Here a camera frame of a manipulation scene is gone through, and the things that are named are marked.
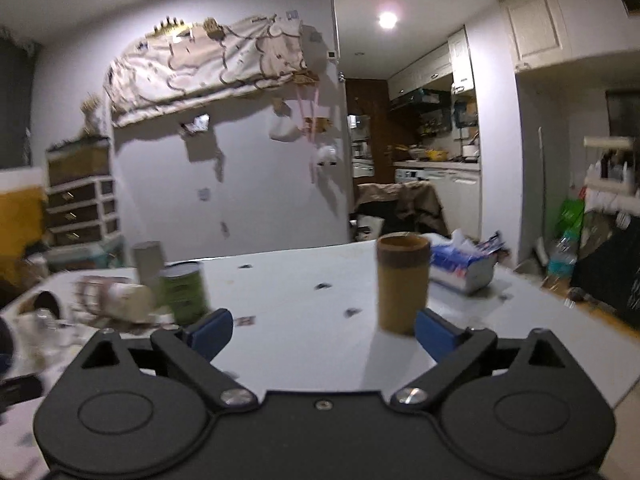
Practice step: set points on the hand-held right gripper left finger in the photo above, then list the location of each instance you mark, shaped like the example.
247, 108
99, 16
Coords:
214, 331

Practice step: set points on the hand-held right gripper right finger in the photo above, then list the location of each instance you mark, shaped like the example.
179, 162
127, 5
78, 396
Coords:
434, 336

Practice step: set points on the brown cup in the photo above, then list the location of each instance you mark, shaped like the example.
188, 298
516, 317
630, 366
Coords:
402, 285

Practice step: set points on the white striped cup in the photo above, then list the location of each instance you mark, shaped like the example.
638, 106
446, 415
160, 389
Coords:
120, 299

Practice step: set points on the green can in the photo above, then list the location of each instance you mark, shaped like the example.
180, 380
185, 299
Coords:
184, 292

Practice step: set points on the blue white tissue pack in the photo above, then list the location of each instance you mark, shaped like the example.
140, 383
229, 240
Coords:
462, 267

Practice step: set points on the grey cylindrical container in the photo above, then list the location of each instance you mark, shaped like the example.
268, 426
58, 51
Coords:
148, 262

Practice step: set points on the chair with brown cloth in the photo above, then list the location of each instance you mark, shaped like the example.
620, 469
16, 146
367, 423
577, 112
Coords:
400, 207

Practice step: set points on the clear water bottle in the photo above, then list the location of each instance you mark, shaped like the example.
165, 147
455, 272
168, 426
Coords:
562, 260

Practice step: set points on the white kitchen counter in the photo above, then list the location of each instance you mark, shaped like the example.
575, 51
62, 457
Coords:
440, 180

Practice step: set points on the black mug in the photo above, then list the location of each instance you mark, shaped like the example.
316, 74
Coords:
46, 304

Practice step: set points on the green bag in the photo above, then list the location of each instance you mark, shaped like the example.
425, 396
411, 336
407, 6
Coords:
571, 220

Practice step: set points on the white drawer unit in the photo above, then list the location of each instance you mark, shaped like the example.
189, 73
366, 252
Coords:
82, 207

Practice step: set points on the dark cloth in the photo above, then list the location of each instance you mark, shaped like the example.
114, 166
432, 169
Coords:
612, 270

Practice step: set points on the built-in oven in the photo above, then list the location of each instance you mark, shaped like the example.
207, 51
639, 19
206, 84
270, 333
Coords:
361, 145

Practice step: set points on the white hanging bag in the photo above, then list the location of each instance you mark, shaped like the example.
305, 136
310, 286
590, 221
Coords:
283, 127

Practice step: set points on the woven basket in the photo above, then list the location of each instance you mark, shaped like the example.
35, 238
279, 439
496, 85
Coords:
80, 162

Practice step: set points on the yellow container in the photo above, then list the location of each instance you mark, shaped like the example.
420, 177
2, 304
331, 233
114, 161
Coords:
22, 225

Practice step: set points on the paper towel roll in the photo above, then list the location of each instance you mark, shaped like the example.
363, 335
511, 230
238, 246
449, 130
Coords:
607, 142

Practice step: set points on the beige patterned cloth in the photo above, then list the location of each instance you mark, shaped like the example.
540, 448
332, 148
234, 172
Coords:
200, 70

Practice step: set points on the ceiling light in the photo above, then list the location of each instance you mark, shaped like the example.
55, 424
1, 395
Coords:
388, 19

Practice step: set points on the white upper cabinet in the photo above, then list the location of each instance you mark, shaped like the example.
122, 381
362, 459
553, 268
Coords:
536, 22

